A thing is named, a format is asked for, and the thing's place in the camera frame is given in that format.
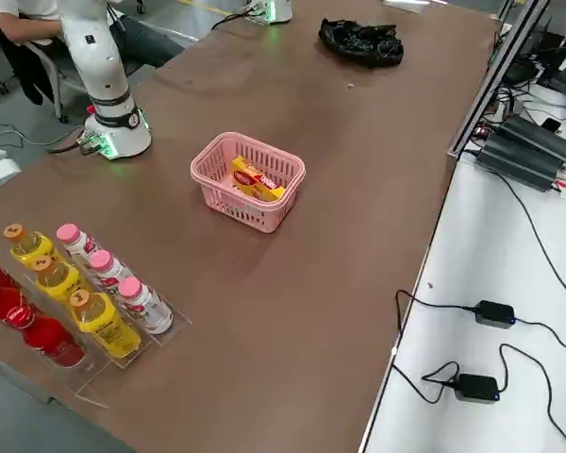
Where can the yellow wafer box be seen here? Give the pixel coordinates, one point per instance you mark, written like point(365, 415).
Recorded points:
point(259, 181)

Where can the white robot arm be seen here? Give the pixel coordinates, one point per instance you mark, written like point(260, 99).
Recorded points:
point(280, 9)
point(101, 61)

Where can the pink plastic basket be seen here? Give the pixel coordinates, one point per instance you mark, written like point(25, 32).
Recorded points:
point(207, 189)

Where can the black plastic bag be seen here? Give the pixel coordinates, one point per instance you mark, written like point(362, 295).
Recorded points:
point(358, 42)

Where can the pink cap white bottle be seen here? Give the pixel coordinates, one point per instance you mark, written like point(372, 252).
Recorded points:
point(101, 262)
point(144, 302)
point(71, 236)

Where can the white side desk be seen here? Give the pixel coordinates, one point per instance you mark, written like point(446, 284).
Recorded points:
point(476, 245)

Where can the yellow drink bottle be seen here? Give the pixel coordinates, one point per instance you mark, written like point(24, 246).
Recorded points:
point(28, 247)
point(101, 325)
point(56, 278)

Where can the black power adapter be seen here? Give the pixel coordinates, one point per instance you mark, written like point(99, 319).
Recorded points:
point(476, 387)
point(495, 313)

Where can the black finned power supply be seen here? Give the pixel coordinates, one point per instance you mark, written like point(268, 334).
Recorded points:
point(514, 162)
point(537, 137)

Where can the clear acrylic bottle rack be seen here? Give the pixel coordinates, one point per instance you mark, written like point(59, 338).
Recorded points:
point(94, 387)

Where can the grey office chair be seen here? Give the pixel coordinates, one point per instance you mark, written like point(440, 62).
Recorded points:
point(66, 71)

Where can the black smartphone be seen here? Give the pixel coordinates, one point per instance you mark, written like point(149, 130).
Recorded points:
point(552, 125)

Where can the white box device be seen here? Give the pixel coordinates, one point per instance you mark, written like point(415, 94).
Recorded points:
point(0, 177)

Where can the person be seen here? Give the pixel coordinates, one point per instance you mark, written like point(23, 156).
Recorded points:
point(23, 19)

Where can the aluminium frame post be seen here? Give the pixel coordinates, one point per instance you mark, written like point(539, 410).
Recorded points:
point(490, 80)

